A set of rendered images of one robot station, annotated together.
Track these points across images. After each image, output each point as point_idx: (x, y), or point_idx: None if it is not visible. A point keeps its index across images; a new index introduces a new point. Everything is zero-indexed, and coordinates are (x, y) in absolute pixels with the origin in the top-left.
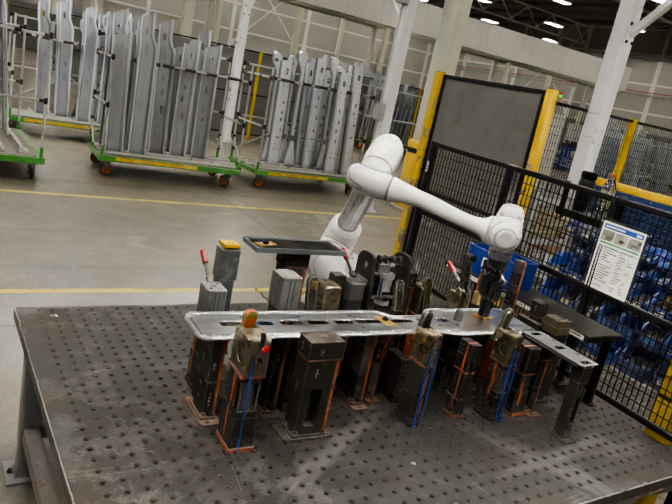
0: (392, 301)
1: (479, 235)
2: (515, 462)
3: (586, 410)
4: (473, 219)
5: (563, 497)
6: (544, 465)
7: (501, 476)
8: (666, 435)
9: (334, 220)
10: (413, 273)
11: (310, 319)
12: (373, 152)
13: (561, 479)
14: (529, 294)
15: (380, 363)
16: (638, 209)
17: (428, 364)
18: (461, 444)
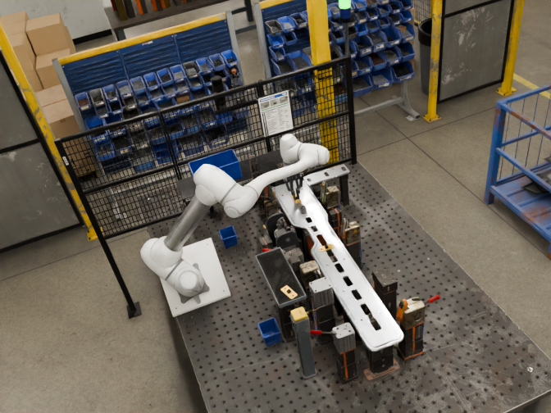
0: None
1: (310, 166)
2: (381, 229)
3: (311, 186)
4: (306, 162)
5: (406, 218)
6: (379, 218)
7: (397, 237)
8: (342, 161)
9: (168, 252)
10: None
11: (345, 284)
12: (227, 186)
13: (389, 215)
14: (244, 167)
15: None
16: (275, 81)
17: (360, 238)
18: (371, 247)
